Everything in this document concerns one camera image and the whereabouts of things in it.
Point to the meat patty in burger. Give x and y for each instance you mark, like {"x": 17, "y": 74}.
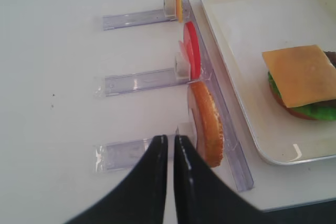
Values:
{"x": 331, "y": 55}

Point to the clear cheese holder rail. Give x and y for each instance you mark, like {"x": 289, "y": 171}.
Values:
{"x": 112, "y": 22}

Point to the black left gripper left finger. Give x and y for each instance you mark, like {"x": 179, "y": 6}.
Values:
{"x": 140, "y": 197}

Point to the upright bun slice left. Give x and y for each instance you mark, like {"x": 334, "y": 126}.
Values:
{"x": 209, "y": 128}

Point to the clear tomato holder rail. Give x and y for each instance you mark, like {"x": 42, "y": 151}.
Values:
{"x": 180, "y": 74}

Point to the cheese slice on burger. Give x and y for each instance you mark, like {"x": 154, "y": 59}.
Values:
{"x": 303, "y": 74}

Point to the cream rectangular serving tray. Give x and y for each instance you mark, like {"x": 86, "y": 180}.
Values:
{"x": 243, "y": 30}

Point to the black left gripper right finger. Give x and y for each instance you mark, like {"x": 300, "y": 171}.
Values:
{"x": 200, "y": 196}

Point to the upright red tomato slice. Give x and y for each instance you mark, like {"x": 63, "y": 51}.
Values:
{"x": 191, "y": 45}

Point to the lettuce leaf in burger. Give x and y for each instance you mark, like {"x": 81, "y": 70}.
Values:
{"x": 315, "y": 110}

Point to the clear left bun holder rail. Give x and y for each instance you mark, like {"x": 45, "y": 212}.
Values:
{"x": 122, "y": 155}

